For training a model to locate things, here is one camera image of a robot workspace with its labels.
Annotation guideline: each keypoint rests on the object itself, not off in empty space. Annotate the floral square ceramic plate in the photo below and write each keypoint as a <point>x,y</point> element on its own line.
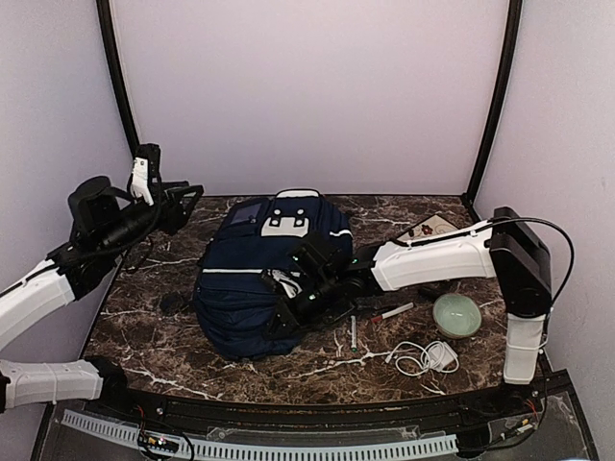
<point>430,227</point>

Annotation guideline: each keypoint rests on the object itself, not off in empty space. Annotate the black right corner frame post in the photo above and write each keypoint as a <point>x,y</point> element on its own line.
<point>511,31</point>

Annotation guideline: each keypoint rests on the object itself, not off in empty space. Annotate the pale green ceramic bowl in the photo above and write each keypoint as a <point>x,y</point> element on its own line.
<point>456,316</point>

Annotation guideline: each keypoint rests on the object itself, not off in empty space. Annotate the white slotted cable duct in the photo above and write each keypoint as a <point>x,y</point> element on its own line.
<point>238,444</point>

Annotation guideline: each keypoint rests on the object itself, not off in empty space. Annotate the green tipped white marker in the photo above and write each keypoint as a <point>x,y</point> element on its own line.
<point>353,320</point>

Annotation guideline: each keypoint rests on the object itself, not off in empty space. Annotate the navy blue student backpack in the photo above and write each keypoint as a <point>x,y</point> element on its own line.
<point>232,304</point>

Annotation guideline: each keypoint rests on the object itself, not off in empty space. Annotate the black corner frame post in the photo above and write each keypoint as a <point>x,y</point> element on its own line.
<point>115,68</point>
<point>511,31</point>

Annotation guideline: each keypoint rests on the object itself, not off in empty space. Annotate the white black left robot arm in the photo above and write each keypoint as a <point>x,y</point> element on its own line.
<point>107,223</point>

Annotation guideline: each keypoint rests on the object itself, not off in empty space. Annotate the white charger with cable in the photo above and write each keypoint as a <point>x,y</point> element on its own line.
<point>413,360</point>

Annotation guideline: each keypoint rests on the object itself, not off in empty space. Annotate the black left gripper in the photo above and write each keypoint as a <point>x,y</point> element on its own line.
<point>171,222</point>

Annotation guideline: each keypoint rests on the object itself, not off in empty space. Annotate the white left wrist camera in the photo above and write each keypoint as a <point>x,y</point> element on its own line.
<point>146,168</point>

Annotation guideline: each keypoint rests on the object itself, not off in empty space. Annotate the black front table rail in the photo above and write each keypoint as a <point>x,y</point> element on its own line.
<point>313,392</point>

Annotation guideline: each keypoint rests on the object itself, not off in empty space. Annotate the red tipped white marker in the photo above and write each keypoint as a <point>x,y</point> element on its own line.
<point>391,313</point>

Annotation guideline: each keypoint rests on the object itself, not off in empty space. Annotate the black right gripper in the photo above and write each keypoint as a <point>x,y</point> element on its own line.
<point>291,316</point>

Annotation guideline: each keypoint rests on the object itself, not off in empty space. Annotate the black left corner frame post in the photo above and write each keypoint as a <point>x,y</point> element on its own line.
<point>115,68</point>

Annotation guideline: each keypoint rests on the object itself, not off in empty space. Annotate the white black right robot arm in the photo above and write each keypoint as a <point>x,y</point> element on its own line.
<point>504,248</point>

